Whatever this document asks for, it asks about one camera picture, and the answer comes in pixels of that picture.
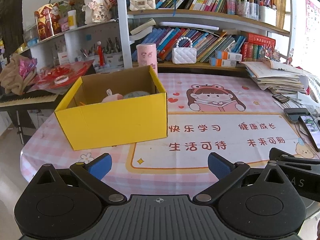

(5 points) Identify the pink plush pig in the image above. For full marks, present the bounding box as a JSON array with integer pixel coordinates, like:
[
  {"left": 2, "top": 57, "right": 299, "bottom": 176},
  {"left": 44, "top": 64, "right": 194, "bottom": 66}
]
[{"left": 102, "top": 89, "right": 124, "bottom": 103}]

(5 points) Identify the yellow tape roll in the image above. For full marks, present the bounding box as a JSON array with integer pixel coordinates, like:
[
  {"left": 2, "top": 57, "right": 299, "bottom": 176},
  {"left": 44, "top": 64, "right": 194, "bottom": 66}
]
[{"left": 123, "top": 91, "right": 150, "bottom": 99}]

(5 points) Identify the black smartphone lit screen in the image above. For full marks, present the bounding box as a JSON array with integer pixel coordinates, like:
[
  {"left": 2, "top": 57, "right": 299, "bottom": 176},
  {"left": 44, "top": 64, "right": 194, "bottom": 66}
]
[{"left": 298, "top": 115, "right": 320, "bottom": 152}]

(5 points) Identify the pink cartoon table mat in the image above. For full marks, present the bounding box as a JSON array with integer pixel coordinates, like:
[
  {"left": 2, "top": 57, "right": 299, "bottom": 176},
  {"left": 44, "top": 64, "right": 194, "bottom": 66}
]
[{"left": 20, "top": 73, "right": 319, "bottom": 195}]

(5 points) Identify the black power bank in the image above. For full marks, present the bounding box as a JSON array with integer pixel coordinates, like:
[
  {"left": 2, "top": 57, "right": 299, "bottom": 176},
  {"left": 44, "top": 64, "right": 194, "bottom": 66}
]
[{"left": 284, "top": 108, "right": 310, "bottom": 124}]

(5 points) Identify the yellow cardboard box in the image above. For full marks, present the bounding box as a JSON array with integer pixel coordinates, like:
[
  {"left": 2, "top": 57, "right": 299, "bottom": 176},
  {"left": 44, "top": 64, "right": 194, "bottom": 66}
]
[{"left": 54, "top": 66, "right": 168, "bottom": 150}]

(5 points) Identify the black calculator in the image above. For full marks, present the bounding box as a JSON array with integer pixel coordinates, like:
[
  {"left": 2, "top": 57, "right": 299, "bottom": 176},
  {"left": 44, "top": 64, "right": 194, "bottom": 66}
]
[{"left": 272, "top": 94, "right": 289, "bottom": 104}]

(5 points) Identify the black piano keyboard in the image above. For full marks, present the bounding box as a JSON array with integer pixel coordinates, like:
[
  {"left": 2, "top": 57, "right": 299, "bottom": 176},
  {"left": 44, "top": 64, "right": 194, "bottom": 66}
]
[{"left": 1, "top": 90, "right": 63, "bottom": 112}]

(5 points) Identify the white tape roll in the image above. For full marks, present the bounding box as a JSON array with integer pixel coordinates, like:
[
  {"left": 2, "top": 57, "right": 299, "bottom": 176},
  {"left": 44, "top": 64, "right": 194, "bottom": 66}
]
[{"left": 54, "top": 75, "right": 69, "bottom": 85}]

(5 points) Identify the red paper decoration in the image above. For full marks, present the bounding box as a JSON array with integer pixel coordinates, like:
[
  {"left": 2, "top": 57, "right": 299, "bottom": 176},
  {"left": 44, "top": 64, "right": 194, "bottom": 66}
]
[{"left": 27, "top": 60, "right": 95, "bottom": 94}]

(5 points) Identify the stack of papers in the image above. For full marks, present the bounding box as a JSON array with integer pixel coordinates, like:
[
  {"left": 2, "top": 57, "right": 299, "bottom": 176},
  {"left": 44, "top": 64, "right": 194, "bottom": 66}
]
[{"left": 241, "top": 59, "right": 309, "bottom": 94}]

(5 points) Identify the orange white carton lower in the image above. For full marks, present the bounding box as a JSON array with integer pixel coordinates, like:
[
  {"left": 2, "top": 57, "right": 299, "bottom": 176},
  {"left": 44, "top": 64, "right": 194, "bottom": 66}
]
[{"left": 209, "top": 57, "right": 237, "bottom": 67}]

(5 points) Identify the orange white carton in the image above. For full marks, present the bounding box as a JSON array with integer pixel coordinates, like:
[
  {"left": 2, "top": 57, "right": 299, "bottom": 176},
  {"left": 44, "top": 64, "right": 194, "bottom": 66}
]
[
  {"left": 209, "top": 57, "right": 237, "bottom": 67},
  {"left": 215, "top": 51, "right": 242, "bottom": 62}
]

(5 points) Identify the orange white carton upper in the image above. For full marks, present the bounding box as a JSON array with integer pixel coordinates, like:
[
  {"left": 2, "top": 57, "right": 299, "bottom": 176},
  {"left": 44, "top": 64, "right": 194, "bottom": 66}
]
[{"left": 215, "top": 51, "right": 242, "bottom": 62}]

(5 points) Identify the red figurine pen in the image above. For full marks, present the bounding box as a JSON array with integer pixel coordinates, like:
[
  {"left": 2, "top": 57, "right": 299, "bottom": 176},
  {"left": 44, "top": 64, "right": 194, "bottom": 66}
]
[{"left": 97, "top": 41, "right": 105, "bottom": 67}]

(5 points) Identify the white quilted pearl handbag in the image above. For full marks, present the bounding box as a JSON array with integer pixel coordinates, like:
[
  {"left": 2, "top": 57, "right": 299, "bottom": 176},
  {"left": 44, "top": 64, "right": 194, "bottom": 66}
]
[{"left": 172, "top": 36, "right": 197, "bottom": 64}]

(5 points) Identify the beige plush blanket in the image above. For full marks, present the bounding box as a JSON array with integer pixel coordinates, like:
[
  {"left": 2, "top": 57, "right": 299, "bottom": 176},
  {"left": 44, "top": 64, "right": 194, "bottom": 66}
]
[{"left": 1, "top": 54, "right": 37, "bottom": 95}]

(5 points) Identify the pink cylinder container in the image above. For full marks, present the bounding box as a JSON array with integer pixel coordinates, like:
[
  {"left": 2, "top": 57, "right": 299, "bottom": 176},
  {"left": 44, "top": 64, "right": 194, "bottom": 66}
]
[{"left": 137, "top": 43, "right": 158, "bottom": 74}]

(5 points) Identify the row of lower books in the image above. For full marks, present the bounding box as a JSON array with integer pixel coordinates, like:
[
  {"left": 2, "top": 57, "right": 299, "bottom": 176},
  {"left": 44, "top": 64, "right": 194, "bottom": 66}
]
[{"left": 141, "top": 27, "right": 246, "bottom": 63}]

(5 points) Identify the red dictionary book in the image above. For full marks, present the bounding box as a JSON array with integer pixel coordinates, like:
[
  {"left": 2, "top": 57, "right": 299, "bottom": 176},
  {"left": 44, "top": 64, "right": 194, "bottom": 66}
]
[{"left": 241, "top": 31, "right": 276, "bottom": 47}]

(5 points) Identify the red festive gift bag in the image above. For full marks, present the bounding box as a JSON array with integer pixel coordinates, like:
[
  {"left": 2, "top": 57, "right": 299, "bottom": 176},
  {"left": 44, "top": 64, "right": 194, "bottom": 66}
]
[{"left": 34, "top": 3, "right": 62, "bottom": 41}]

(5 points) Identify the white pen holder box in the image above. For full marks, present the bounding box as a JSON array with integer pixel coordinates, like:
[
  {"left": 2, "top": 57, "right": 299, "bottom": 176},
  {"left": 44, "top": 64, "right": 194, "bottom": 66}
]
[{"left": 259, "top": 5, "right": 277, "bottom": 26}]

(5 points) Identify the white rabbit figurine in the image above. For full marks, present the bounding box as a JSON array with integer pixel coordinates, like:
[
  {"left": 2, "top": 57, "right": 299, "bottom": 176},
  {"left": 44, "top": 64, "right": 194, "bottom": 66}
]
[{"left": 82, "top": 0, "right": 112, "bottom": 25}]

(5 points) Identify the white bookshelf frame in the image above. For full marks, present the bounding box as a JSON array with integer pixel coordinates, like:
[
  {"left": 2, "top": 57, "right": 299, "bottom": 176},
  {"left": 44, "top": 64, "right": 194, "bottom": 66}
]
[{"left": 22, "top": 0, "right": 292, "bottom": 68}]

